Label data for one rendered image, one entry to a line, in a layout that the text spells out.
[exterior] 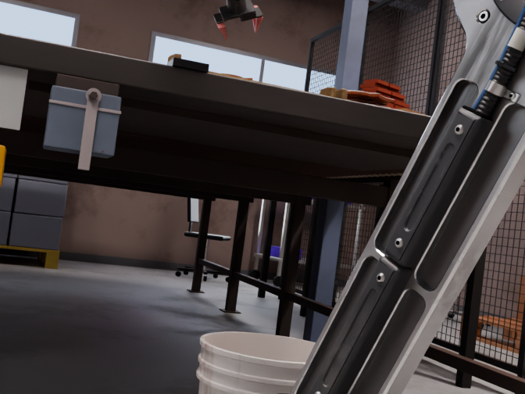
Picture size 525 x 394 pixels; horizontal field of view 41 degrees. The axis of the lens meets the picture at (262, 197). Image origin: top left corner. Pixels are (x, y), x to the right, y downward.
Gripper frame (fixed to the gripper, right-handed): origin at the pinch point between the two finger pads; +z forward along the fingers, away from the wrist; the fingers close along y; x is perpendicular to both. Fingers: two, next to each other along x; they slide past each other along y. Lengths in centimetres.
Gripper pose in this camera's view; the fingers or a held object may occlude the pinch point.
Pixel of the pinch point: (241, 34)
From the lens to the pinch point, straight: 227.0
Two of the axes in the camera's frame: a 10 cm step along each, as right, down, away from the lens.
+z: 0.9, 6.5, 7.5
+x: 2.9, 7.1, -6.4
